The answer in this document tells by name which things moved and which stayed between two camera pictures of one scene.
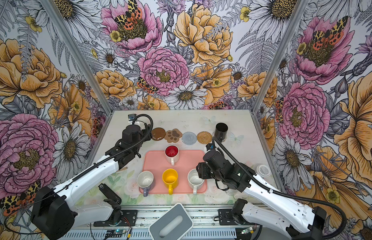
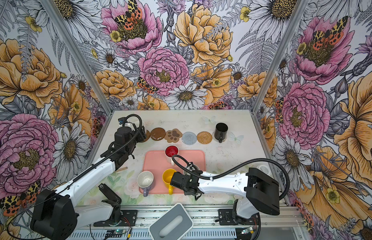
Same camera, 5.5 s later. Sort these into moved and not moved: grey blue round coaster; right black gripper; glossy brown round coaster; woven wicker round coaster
Moved: right black gripper
Not moved: woven wicker round coaster; grey blue round coaster; glossy brown round coaster
